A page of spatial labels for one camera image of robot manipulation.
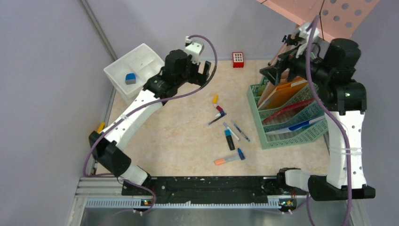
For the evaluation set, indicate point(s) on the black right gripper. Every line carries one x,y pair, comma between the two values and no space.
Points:
288,59

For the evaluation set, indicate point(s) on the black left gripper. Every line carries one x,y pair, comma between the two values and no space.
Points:
198,78

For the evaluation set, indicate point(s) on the white plastic drawer organizer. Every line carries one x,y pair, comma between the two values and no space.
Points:
142,61

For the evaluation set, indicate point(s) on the orange folder binder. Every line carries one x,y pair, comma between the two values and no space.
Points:
298,85

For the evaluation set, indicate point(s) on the green plastic file rack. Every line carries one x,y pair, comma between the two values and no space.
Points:
298,121

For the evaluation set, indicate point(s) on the red plastic folder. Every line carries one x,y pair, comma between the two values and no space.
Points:
288,109

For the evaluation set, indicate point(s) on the green Treehouse paperback book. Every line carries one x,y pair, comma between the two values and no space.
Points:
257,89

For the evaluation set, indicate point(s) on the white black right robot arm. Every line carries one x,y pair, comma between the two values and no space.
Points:
344,103

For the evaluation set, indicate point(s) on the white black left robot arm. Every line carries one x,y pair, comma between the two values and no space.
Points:
108,146

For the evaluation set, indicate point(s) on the pink music stand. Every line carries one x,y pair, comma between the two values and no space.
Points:
339,18

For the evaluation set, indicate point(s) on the blue grey eraser block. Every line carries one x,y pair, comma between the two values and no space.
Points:
130,79

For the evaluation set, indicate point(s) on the red cap small bottle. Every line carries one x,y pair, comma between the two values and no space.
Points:
220,109

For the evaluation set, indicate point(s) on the red grid pen holder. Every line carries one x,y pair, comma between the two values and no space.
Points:
238,59

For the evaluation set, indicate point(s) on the dark purple pen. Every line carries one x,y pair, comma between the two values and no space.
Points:
216,119

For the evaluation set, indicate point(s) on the blue file folder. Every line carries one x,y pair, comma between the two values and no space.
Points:
296,126

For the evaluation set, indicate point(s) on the black marker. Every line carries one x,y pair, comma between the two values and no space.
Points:
229,139

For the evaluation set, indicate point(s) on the white blue pen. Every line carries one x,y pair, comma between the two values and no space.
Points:
231,131

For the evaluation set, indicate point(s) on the blue clear gel pen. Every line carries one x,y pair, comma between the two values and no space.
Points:
240,131

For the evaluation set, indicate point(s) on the yellow green clip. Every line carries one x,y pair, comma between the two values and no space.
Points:
100,127

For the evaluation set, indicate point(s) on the orange cap clear marker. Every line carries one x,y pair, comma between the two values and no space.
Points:
225,160

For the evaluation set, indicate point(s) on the blue marker cap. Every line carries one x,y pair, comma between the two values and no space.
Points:
240,153

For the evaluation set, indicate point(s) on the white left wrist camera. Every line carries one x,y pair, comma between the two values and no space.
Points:
194,49

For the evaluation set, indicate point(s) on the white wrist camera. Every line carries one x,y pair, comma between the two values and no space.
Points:
194,49
304,33

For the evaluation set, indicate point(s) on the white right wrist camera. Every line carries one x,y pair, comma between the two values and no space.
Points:
304,33

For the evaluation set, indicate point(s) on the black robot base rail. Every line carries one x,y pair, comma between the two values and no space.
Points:
201,185

